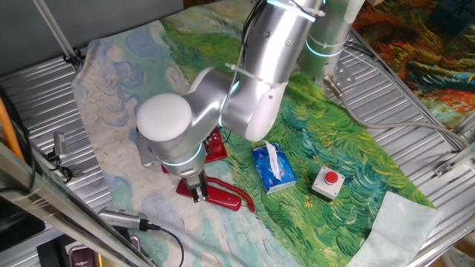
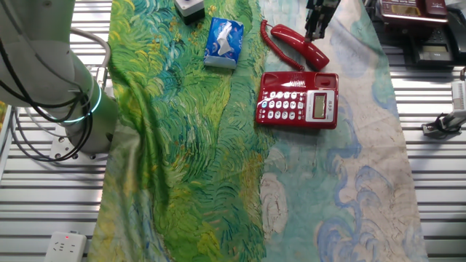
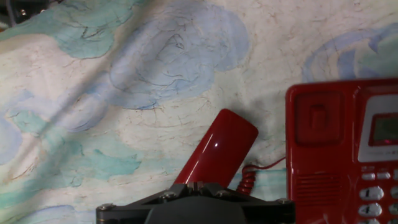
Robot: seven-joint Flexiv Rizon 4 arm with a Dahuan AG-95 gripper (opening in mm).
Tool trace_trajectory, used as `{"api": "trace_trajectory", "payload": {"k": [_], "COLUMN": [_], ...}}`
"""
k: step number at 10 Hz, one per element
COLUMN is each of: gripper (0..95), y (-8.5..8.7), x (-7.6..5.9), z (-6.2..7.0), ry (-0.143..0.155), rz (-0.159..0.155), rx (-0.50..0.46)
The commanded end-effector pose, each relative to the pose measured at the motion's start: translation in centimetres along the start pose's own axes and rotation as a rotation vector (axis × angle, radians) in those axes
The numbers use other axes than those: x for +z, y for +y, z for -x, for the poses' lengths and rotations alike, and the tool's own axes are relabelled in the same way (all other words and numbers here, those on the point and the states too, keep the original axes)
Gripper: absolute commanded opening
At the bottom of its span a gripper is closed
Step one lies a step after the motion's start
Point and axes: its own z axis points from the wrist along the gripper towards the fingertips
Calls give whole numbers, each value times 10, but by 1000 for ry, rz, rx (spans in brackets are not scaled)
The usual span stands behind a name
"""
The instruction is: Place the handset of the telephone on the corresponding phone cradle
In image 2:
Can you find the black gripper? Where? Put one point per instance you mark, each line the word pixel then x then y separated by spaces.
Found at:
pixel 324 4

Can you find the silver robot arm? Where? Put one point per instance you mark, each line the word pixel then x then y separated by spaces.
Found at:
pixel 36 65

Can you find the red telephone base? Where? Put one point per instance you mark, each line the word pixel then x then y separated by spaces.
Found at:
pixel 276 122

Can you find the dark red telephone handset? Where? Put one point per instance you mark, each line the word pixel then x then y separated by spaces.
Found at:
pixel 435 6

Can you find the black desk telephone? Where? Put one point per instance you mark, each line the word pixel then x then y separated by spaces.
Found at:
pixel 433 51

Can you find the black telephone handset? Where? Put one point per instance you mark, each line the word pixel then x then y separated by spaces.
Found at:
pixel 458 29

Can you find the blue tissue pack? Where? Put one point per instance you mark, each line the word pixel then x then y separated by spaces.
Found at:
pixel 233 36

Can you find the grey emergency stop button box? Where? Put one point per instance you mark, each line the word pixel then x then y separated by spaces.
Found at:
pixel 189 9

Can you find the white ribbed plastic block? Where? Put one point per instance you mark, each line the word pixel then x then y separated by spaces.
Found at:
pixel 459 94

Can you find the green blue painted cloth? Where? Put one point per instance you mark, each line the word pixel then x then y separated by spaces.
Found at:
pixel 182 145

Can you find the white power strip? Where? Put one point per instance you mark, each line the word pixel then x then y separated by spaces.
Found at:
pixel 65 247

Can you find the silver camera on stand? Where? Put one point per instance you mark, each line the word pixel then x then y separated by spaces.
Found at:
pixel 451 122

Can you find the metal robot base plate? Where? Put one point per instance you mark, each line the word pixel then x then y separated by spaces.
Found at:
pixel 60 151

